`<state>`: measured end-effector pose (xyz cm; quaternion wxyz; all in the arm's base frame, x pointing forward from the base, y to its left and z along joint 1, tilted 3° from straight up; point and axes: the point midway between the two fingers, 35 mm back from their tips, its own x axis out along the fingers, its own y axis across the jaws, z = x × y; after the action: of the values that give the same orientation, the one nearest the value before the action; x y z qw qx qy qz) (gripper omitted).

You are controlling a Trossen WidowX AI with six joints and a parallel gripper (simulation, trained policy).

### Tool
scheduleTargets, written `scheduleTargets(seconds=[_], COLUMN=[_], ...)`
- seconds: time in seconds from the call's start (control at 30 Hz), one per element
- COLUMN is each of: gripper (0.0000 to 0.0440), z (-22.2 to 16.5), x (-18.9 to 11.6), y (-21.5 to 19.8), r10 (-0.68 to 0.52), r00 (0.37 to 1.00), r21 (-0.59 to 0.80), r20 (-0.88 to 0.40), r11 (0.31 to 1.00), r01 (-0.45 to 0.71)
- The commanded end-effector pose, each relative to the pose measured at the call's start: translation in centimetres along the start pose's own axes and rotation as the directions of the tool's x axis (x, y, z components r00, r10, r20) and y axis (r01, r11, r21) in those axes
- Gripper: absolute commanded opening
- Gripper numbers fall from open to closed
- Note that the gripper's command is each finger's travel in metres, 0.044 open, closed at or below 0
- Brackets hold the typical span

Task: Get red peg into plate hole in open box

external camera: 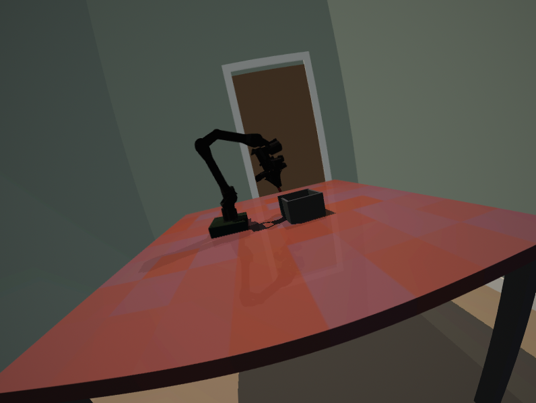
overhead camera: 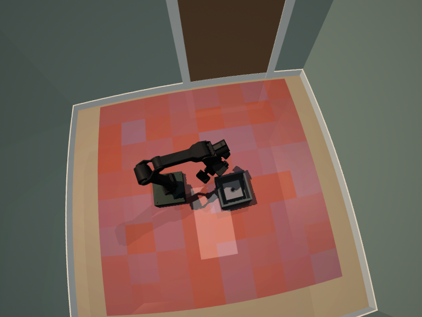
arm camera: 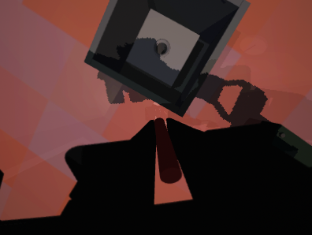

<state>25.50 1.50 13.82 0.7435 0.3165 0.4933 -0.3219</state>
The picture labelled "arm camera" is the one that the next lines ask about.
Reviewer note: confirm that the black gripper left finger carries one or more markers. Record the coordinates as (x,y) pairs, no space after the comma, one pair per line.
(137,154)

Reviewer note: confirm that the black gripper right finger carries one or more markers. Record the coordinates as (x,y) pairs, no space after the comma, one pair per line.
(195,149)

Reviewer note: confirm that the dark red peg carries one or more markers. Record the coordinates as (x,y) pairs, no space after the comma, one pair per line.
(169,168)

